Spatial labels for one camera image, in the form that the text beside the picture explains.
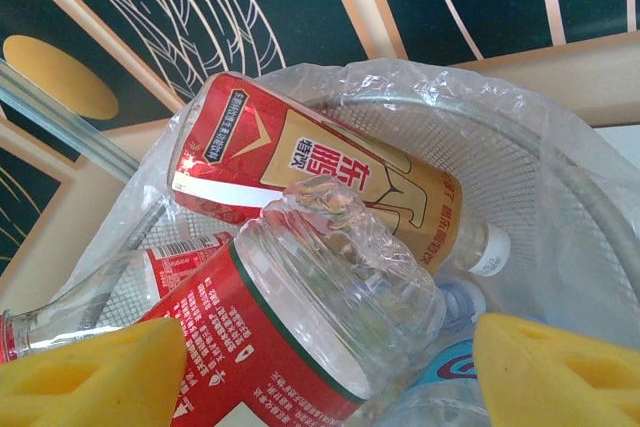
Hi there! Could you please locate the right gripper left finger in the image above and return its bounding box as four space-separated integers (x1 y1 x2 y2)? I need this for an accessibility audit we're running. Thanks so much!
0 316 188 427

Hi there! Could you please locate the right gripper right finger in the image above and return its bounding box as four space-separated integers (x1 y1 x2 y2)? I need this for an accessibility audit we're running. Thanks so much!
472 312 640 427

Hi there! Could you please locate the red label clear bottle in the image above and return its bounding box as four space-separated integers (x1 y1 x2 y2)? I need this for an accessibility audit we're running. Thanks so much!
0 230 236 364
134 177 447 427

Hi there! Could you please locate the blue label clear bottle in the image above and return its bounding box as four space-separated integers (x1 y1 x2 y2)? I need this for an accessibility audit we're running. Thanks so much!
379 336 494 427

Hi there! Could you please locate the pale cap clear bottle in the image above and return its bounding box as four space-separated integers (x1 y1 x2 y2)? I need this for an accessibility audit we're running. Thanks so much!
439 277 487 323

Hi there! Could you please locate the red gold label amber bottle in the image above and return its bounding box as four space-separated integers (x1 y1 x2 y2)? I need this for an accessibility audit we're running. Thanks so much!
169 72 512 278

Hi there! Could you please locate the metal mesh waste bin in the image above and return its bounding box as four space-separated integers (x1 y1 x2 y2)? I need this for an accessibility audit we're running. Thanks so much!
134 91 640 328

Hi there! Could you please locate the clear plastic bin liner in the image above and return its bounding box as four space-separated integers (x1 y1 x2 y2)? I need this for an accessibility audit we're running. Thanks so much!
64 59 640 348

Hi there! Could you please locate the aluminium corner post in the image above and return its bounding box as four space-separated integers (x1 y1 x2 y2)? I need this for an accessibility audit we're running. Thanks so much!
0 59 140 179

